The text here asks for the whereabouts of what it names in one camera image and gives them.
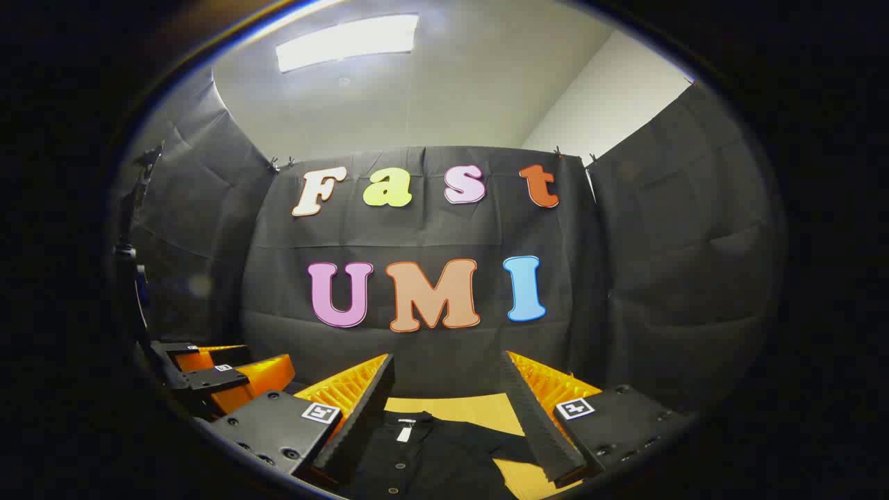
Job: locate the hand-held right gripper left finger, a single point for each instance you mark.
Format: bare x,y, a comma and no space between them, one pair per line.
361,417

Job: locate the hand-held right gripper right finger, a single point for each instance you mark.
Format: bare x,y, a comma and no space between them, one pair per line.
535,423

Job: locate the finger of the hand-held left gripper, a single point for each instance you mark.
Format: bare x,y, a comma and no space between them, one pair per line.
208,359
257,378

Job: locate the black button shirt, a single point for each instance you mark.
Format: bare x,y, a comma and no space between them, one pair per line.
430,458

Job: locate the black backdrop cloth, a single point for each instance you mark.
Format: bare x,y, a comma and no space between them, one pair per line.
417,236

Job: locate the ceiling light panel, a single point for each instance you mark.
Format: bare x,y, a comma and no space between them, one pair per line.
347,42

